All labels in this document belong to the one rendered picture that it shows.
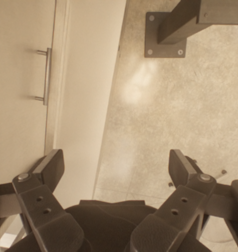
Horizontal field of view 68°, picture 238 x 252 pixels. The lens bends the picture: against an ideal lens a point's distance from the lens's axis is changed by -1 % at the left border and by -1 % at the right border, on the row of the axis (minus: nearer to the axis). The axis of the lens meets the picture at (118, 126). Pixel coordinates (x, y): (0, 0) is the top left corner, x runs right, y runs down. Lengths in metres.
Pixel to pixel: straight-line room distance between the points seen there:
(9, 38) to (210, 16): 0.45
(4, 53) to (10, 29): 0.05
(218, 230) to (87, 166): 1.14
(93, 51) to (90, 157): 0.37
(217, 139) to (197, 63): 0.66
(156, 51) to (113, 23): 0.83
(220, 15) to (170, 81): 0.95
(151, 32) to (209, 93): 0.64
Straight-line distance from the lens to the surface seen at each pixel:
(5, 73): 0.42
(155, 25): 1.44
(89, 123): 0.64
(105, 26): 0.62
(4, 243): 1.16
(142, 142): 1.53
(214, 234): 1.60
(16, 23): 0.44
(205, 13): 0.54
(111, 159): 1.59
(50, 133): 0.66
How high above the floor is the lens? 1.40
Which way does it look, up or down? 73 degrees down
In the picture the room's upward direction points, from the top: 177 degrees counter-clockwise
